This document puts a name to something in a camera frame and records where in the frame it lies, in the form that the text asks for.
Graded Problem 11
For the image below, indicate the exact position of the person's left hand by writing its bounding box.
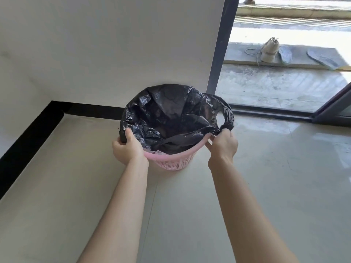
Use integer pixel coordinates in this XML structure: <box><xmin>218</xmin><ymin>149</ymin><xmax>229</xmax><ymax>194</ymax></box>
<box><xmin>112</xmin><ymin>129</ymin><xmax>149</xmax><ymax>166</ymax></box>

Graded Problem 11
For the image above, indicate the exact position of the person's right hand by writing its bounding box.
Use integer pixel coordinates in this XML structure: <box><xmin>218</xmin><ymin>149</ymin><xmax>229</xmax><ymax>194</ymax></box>
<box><xmin>204</xmin><ymin>129</ymin><xmax>239</xmax><ymax>171</ymax></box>

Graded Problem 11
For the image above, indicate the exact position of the black plastic trash bag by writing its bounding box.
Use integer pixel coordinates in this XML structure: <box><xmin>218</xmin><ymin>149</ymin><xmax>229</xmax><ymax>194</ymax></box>
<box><xmin>120</xmin><ymin>84</ymin><xmax>235</xmax><ymax>155</ymax></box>

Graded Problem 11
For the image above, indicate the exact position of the person's right forearm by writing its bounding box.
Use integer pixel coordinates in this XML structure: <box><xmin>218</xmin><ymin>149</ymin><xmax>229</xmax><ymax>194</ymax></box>
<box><xmin>207</xmin><ymin>157</ymin><xmax>300</xmax><ymax>263</ymax></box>

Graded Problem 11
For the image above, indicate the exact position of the person's left forearm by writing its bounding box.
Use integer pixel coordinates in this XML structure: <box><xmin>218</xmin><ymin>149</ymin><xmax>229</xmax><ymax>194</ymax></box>
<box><xmin>77</xmin><ymin>156</ymin><xmax>149</xmax><ymax>263</ymax></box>

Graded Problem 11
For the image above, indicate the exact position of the pink plastic waste basket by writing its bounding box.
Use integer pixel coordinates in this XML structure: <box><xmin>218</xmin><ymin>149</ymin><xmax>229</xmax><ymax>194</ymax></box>
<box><xmin>143</xmin><ymin>134</ymin><xmax>216</xmax><ymax>172</ymax></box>

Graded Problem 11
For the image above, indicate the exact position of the black baseboard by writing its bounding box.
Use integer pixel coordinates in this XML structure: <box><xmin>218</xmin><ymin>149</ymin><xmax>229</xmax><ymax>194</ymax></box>
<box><xmin>0</xmin><ymin>101</ymin><xmax>127</xmax><ymax>201</ymax></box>

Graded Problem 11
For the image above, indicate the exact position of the white sneaker with laces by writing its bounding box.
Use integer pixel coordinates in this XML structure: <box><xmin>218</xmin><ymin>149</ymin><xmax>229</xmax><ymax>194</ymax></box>
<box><xmin>245</xmin><ymin>37</ymin><xmax>281</xmax><ymax>66</ymax></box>

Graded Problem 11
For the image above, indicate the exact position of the grey shoe insole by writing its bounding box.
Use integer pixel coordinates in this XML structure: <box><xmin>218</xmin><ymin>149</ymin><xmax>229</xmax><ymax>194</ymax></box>
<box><xmin>307</xmin><ymin>49</ymin><xmax>342</xmax><ymax>70</ymax></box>
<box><xmin>279</xmin><ymin>45</ymin><xmax>293</xmax><ymax>64</ymax></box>

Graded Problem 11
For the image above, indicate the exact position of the dark sliding door frame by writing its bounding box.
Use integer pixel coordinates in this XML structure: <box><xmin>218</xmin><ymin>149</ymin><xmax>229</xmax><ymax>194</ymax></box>
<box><xmin>206</xmin><ymin>0</ymin><xmax>351</xmax><ymax>124</ymax></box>

